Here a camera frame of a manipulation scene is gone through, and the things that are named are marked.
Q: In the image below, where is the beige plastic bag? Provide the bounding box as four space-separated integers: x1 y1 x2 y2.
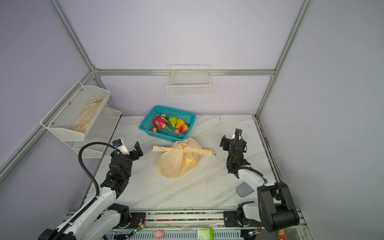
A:
153 138 212 179

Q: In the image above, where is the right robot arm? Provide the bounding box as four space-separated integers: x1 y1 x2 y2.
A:
220 129 300 232

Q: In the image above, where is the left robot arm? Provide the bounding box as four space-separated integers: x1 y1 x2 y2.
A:
39 139 145 240

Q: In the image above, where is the red dragon fruit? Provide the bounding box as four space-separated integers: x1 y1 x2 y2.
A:
152 116 172 131

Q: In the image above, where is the white mesh lower shelf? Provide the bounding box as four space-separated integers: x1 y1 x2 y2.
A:
65 107 121 159

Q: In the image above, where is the white mesh shelf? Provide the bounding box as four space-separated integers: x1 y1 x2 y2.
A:
40 81 110 142
65 107 121 159

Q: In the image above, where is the grey sponge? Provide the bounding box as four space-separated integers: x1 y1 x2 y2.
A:
236 182 254 198

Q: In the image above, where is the green pear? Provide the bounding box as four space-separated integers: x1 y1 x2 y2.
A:
168 117 178 128

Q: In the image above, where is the orange mango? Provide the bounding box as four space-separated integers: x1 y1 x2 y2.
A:
175 119 186 130

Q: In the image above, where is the teal plastic basket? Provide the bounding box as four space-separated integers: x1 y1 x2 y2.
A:
139 105 196 142

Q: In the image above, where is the beige cloth in shelf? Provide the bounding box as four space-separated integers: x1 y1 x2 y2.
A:
70 97 106 134

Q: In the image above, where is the white mesh upper shelf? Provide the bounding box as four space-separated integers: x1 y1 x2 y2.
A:
40 81 110 142

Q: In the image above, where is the pink pig toy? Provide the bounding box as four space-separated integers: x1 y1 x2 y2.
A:
154 230 165 239

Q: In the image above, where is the green box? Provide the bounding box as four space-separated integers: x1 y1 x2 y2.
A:
197 228 214 240

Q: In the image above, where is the red figurine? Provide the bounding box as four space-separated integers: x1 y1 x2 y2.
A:
278 230 288 240

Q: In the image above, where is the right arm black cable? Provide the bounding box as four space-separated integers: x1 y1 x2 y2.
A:
225 146 268 184

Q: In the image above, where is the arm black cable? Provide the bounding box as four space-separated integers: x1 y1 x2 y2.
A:
225 146 268 184
53 141 119 240

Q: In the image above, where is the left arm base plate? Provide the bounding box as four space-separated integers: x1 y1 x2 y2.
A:
118 212 147 229

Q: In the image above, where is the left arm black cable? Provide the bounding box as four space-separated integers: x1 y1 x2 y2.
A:
53 141 119 240

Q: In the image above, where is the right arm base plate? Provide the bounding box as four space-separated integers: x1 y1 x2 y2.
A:
223 209 263 228

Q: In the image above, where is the white wire wall basket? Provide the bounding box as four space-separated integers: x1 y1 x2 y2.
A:
166 65 211 97

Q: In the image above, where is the aluminium front rail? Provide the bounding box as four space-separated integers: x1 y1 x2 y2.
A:
106 209 312 240

